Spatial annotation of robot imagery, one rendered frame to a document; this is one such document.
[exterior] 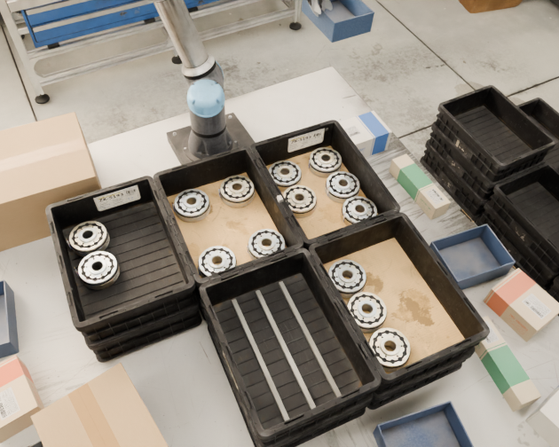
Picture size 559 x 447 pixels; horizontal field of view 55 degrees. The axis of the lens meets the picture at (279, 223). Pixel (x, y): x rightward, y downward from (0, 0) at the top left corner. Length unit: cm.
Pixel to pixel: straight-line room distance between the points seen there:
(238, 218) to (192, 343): 38
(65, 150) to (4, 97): 180
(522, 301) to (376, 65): 221
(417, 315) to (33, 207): 112
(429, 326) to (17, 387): 105
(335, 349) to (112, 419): 55
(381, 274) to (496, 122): 124
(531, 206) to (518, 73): 149
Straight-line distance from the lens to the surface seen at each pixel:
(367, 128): 192
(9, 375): 154
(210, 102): 172
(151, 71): 347
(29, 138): 183
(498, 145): 246
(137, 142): 201
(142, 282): 149
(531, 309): 165
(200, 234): 155
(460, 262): 174
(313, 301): 143
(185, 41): 176
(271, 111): 208
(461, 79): 358
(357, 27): 183
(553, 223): 243
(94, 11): 321
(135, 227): 160
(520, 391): 155
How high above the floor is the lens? 209
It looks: 54 degrees down
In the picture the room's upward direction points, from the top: 2 degrees clockwise
